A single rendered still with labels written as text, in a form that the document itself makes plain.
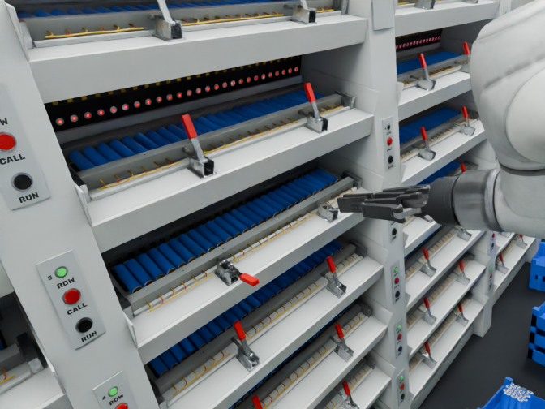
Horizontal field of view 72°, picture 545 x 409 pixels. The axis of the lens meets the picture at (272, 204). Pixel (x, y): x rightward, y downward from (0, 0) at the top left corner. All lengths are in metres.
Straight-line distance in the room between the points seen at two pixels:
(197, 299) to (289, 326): 0.26
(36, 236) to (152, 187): 0.16
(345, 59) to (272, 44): 0.27
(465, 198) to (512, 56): 0.21
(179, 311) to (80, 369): 0.15
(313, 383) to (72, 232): 0.66
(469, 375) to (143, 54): 1.61
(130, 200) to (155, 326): 0.19
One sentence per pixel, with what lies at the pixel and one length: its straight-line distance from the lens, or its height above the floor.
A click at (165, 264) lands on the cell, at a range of 0.66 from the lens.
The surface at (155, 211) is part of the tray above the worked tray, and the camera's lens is 0.54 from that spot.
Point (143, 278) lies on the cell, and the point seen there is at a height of 0.97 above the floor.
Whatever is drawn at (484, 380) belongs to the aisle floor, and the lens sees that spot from 1.78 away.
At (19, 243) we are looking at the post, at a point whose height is 1.13.
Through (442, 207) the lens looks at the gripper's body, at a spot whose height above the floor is 1.02.
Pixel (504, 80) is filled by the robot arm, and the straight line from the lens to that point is 0.45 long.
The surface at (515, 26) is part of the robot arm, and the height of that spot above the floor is 1.26.
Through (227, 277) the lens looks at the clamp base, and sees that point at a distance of 0.64.
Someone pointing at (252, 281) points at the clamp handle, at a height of 0.96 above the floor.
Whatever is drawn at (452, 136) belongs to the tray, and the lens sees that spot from 1.33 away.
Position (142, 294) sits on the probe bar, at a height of 0.97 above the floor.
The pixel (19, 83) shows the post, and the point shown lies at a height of 1.28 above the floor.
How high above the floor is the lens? 1.27
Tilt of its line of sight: 21 degrees down
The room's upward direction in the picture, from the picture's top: 10 degrees counter-clockwise
